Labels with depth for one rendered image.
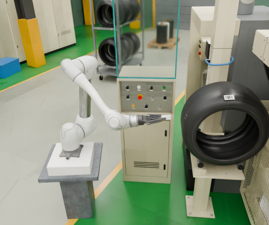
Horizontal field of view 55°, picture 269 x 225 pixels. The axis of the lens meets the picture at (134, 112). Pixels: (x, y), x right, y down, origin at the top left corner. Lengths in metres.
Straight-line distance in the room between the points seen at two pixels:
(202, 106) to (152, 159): 1.32
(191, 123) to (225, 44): 0.62
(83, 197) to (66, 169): 0.44
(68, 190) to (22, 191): 0.87
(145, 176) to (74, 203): 0.86
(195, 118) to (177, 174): 1.59
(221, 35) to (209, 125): 0.72
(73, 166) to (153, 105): 0.96
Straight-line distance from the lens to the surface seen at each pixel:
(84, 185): 2.50
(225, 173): 2.09
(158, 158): 2.85
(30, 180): 3.41
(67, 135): 2.24
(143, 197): 2.94
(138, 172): 3.00
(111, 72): 5.73
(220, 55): 1.98
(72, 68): 1.98
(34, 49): 7.24
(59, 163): 2.31
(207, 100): 1.70
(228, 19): 1.93
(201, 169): 1.99
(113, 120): 1.65
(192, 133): 1.76
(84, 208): 2.71
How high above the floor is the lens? 2.14
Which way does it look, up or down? 29 degrees down
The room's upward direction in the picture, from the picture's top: 2 degrees counter-clockwise
